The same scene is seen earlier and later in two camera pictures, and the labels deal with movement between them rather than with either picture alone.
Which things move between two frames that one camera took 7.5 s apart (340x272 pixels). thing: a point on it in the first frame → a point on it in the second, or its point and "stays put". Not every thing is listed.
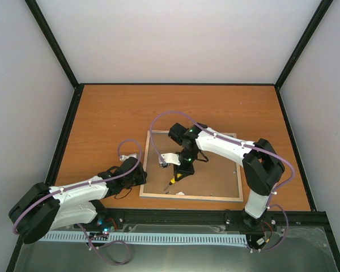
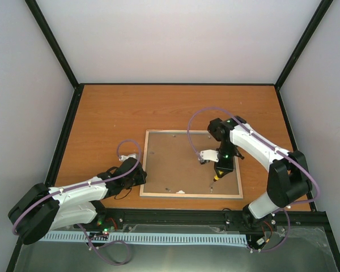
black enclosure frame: x=317 y=16 stays put
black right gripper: x=186 y=171 → x=228 y=168
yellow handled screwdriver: x=172 y=181 → x=216 y=178
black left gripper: x=141 y=177 stays put
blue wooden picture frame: x=220 y=178 stays put
